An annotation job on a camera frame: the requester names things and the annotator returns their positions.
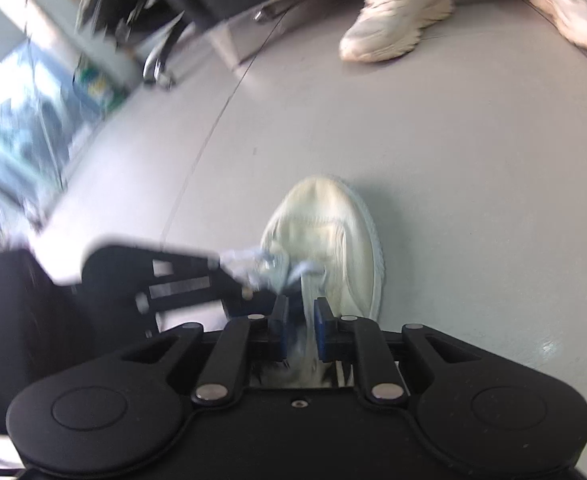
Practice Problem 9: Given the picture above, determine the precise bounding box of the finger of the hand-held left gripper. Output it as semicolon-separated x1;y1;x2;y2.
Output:
136;242;274;333

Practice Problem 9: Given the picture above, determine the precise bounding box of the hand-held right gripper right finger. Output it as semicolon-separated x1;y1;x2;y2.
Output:
314;297;487;405

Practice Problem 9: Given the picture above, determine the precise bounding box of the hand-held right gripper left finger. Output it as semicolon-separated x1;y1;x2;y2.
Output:
120;294;290;405

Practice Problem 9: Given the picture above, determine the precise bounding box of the light blue shoelace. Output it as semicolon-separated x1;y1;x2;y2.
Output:
220;245;325;361

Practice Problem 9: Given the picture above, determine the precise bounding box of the white canvas shoe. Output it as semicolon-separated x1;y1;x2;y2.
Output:
260;175;384;391

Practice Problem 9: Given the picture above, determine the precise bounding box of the glass partition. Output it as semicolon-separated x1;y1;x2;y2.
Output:
0;42;104;221

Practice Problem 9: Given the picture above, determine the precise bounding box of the green fire extinguisher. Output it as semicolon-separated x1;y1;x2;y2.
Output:
73;57;126;116

